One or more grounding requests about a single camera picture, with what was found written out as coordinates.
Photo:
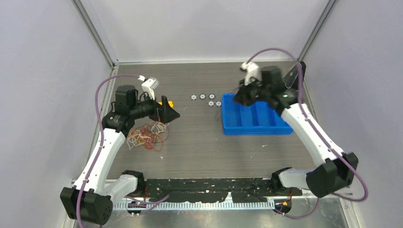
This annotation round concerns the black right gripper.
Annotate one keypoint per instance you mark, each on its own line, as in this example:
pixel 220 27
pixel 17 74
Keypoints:
pixel 241 98

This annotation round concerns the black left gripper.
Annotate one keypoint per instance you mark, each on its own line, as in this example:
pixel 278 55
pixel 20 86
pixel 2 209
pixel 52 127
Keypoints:
pixel 164 113

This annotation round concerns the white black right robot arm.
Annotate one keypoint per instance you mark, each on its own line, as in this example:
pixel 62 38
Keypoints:
pixel 333 166

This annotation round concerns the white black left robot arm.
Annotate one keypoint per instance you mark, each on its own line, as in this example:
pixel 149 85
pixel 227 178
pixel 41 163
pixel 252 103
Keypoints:
pixel 89 199

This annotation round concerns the blue plastic divided tray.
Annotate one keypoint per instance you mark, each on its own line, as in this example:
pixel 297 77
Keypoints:
pixel 257 119

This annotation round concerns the black wedge with clear plate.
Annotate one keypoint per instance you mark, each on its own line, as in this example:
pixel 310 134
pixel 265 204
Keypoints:
pixel 290 79

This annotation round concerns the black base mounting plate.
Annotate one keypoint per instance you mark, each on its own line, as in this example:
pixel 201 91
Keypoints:
pixel 242 190

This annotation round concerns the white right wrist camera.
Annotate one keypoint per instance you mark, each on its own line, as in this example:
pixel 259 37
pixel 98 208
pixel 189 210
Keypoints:
pixel 252 71

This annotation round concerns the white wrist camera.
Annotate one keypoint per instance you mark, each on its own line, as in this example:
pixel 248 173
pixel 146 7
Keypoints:
pixel 149 85
pixel 252 71

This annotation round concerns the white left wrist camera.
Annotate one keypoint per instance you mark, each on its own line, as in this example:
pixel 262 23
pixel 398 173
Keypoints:
pixel 149 85

